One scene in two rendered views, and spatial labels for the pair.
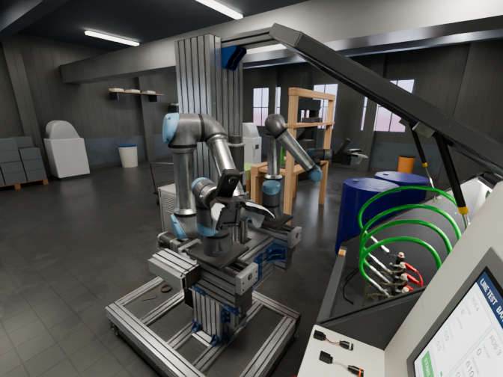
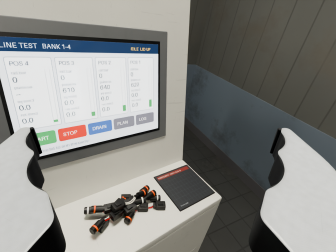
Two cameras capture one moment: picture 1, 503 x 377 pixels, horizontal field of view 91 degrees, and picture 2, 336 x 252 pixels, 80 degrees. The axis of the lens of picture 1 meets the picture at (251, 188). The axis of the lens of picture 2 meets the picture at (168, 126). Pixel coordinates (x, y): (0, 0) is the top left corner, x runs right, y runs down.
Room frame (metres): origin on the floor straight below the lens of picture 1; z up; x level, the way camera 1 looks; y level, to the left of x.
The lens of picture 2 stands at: (0.62, 0.05, 1.52)
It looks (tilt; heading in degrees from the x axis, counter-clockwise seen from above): 30 degrees down; 201
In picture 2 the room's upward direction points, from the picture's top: 11 degrees clockwise
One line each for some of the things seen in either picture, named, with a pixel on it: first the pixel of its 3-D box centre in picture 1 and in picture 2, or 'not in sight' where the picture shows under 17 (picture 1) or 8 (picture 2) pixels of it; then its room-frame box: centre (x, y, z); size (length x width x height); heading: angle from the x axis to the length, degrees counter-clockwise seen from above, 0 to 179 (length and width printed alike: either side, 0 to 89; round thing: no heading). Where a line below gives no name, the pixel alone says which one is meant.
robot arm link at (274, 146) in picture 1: (274, 156); not in sight; (1.62, -0.15, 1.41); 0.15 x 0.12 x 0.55; 170
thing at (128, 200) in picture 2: not in sight; (127, 205); (0.30, -0.15, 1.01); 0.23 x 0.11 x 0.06; 153
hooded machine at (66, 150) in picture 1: (66, 149); not in sight; (6.48, 4.89, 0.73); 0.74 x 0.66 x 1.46; 145
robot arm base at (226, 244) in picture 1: (218, 239); not in sight; (1.08, 0.16, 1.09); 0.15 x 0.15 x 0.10
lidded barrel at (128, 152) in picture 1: (129, 155); not in sight; (7.87, 3.96, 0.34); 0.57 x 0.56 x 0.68; 55
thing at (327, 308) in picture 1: (334, 290); not in sight; (0.99, -0.40, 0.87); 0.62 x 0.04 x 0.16; 153
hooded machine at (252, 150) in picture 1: (248, 144); not in sight; (8.18, 0.11, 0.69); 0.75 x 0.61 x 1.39; 52
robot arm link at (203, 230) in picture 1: (212, 217); not in sight; (0.79, 0.14, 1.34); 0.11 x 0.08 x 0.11; 119
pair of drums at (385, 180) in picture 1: (380, 214); not in sight; (2.90, -1.65, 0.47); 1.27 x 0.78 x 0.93; 137
